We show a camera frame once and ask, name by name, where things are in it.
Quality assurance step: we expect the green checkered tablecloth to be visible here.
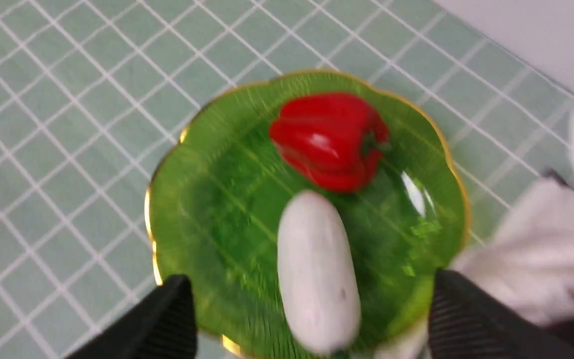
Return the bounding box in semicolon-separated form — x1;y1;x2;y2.
0;0;574;359

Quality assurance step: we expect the red bell pepper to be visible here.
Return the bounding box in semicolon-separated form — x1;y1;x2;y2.
269;92;390;193

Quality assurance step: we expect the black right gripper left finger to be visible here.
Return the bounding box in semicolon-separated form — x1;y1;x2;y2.
68;275;198;359

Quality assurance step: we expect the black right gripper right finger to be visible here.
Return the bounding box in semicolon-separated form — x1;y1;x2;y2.
428;269;574;359

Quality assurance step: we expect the green glass plate gold rim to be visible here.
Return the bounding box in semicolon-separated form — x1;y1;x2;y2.
145;70;471;359

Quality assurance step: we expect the white radish with green leaves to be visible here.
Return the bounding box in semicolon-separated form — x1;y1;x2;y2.
277;190;362;358

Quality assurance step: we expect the white cloth bag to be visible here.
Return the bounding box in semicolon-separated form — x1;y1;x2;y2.
374;95;574;359

